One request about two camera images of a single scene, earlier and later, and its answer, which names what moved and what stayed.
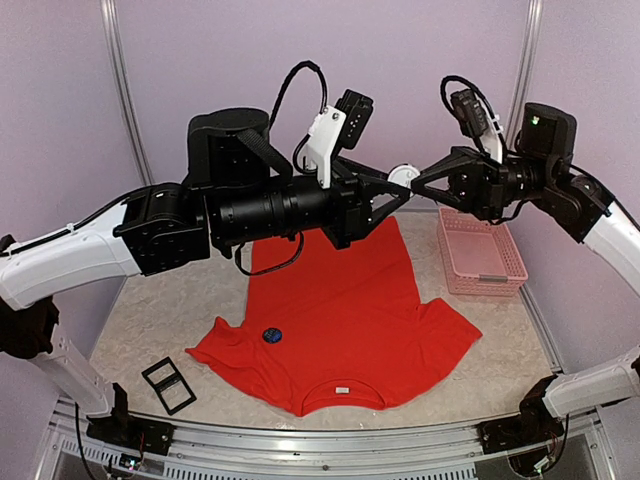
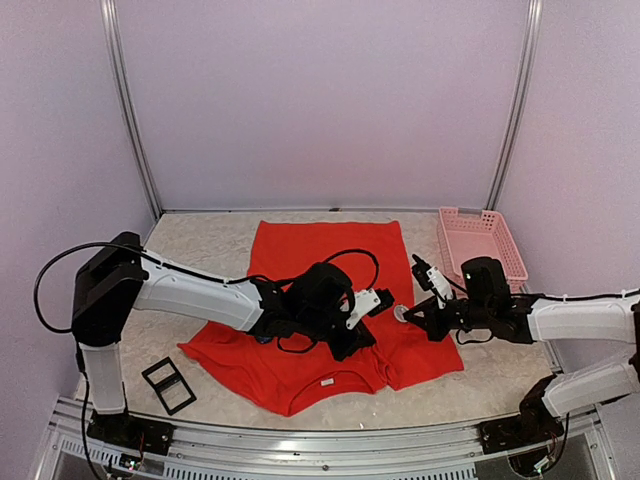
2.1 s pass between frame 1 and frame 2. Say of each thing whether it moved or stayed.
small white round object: moved
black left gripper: moved
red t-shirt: moved
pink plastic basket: stayed
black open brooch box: stayed
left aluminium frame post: stayed
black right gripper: moved
